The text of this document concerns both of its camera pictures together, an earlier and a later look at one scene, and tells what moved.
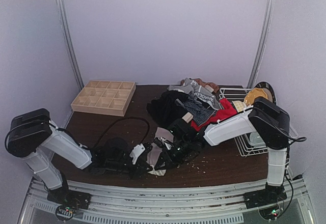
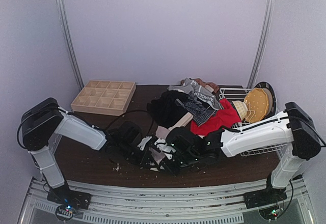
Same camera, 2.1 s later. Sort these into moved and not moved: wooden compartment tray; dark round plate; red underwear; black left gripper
Moved: black left gripper
Not moved: red underwear; dark round plate; wooden compartment tray
